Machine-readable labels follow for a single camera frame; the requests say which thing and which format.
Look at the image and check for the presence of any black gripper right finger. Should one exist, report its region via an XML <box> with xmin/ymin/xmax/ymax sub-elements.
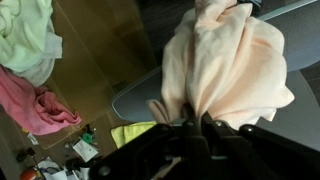
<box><xmin>201</xmin><ymin>111</ymin><xmax>320</xmax><ymax>180</ymax></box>

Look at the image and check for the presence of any light green towel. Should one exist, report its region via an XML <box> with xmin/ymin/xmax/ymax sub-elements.
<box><xmin>0</xmin><ymin>0</ymin><xmax>64</xmax><ymax>88</ymax></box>

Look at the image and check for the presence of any red ball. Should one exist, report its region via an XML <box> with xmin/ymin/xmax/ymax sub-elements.
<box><xmin>19</xmin><ymin>167</ymin><xmax>38</xmax><ymax>180</ymax></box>

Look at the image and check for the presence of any small white card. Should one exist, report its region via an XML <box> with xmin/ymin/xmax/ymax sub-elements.
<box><xmin>72</xmin><ymin>139</ymin><xmax>100</xmax><ymax>163</ymax></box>

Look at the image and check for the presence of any yellow microfibre cloth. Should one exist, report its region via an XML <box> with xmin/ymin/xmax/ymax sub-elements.
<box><xmin>110</xmin><ymin>120</ymin><xmax>158</xmax><ymax>150</ymax></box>

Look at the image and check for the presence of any grey office chair black frame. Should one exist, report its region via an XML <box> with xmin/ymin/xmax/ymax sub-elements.
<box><xmin>111</xmin><ymin>0</ymin><xmax>320</xmax><ymax>152</ymax></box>

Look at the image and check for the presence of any white paper stack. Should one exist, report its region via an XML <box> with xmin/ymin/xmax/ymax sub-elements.
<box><xmin>36</xmin><ymin>159</ymin><xmax>68</xmax><ymax>180</ymax></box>

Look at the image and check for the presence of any brown cardboard box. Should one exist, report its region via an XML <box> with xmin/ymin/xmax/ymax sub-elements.
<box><xmin>0</xmin><ymin>0</ymin><xmax>158</xmax><ymax>151</ymax></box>

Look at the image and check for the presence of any peach cloth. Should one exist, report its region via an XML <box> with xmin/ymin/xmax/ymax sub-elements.
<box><xmin>146</xmin><ymin>0</ymin><xmax>296</xmax><ymax>132</ymax></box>

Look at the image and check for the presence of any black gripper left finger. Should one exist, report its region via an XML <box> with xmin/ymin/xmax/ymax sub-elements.
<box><xmin>88</xmin><ymin>104</ymin><xmax>214</xmax><ymax>180</ymax></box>

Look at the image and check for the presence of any pink cloth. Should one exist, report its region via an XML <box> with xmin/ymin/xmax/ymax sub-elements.
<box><xmin>0</xmin><ymin>64</ymin><xmax>83</xmax><ymax>137</ymax></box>

